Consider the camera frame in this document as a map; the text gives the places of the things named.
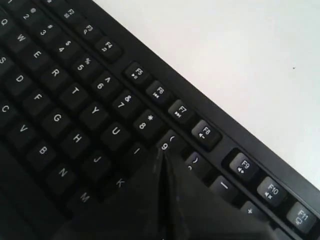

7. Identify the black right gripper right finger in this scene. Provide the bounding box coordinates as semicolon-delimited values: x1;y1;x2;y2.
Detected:
163;151;278;240

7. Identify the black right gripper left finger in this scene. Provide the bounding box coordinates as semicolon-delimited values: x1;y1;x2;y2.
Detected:
59;148;163;240

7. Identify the black acer keyboard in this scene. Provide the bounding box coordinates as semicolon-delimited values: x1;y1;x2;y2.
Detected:
0;0;320;240

